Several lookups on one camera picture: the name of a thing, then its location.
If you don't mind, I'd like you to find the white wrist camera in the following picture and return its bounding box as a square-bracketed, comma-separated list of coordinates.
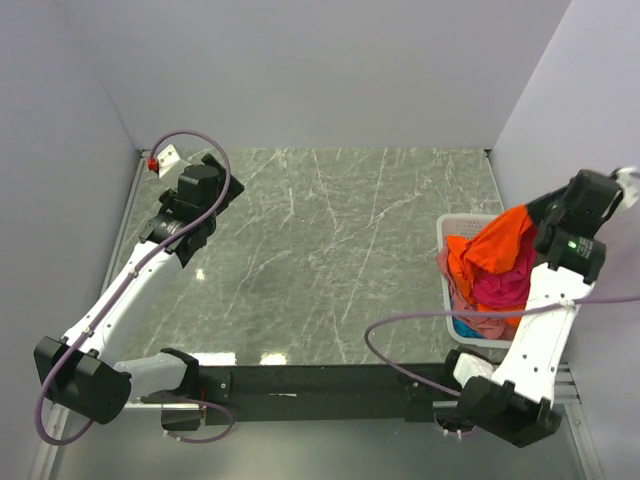
[611, 166, 639, 211]
[146, 144, 188, 184]

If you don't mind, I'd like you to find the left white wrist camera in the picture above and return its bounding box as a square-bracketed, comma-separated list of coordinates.
[146, 144, 188, 184]

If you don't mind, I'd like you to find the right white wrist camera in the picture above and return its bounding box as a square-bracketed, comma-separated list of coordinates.
[611, 166, 639, 211]

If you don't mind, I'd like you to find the blue t shirt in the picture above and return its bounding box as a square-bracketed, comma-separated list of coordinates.
[450, 296, 477, 338]

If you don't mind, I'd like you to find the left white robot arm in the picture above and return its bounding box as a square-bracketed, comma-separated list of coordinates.
[34, 149, 244, 425]

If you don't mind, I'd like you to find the aluminium frame rail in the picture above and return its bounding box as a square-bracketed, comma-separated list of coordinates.
[29, 369, 584, 480]

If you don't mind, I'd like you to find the orange t shirt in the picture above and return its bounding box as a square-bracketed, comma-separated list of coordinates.
[445, 205, 537, 312]

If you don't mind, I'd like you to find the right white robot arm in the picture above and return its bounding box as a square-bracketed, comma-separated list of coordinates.
[438, 167, 638, 448]

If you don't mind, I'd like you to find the magenta t shirt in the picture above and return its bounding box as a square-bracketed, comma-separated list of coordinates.
[471, 249, 536, 311]

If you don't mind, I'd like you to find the black base beam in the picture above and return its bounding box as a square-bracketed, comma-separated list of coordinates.
[188, 364, 457, 423]

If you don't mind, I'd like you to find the salmon pink t shirt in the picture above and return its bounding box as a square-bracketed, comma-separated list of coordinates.
[436, 247, 516, 340]

